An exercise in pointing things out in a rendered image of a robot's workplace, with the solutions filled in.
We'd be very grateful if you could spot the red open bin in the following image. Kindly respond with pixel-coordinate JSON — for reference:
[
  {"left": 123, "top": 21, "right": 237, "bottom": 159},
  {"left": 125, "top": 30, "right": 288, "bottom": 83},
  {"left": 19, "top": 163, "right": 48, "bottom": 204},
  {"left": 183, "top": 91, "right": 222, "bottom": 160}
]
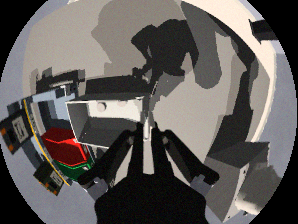
[{"left": 41, "top": 127, "right": 90, "bottom": 166}]

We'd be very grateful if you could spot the green open bin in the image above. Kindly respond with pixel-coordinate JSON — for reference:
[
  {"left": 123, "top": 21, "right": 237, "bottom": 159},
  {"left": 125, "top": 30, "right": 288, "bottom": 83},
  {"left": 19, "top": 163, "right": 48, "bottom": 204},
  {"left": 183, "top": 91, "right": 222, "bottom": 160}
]
[{"left": 53, "top": 157, "right": 94, "bottom": 181}]

